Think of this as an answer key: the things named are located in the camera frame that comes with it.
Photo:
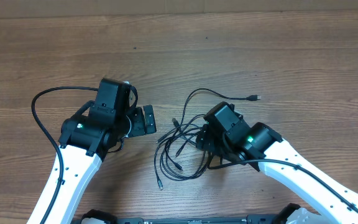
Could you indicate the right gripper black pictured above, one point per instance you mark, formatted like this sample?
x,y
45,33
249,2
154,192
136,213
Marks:
x,y
208,143

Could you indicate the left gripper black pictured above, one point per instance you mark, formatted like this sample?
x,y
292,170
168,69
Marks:
x,y
138,127

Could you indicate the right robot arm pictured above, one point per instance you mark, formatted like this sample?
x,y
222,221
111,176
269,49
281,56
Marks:
x,y
226,135

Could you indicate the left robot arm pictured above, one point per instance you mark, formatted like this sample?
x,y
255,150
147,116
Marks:
x,y
98,128

